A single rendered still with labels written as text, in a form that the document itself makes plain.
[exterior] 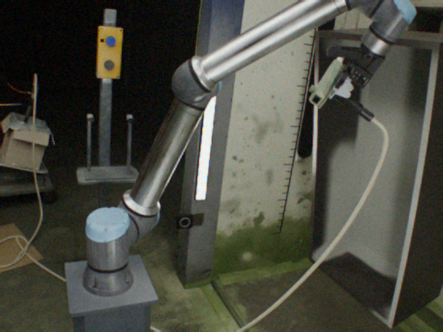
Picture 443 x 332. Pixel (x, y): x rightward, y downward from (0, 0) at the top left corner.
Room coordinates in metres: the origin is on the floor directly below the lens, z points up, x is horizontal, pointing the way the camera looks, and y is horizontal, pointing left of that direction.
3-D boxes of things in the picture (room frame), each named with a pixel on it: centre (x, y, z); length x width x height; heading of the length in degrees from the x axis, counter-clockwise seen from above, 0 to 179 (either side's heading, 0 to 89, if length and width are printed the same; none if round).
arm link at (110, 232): (1.13, 0.44, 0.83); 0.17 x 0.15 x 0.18; 167
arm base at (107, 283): (1.12, 0.44, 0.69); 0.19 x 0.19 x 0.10
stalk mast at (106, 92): (1.94, 0.79, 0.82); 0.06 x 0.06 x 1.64; 29
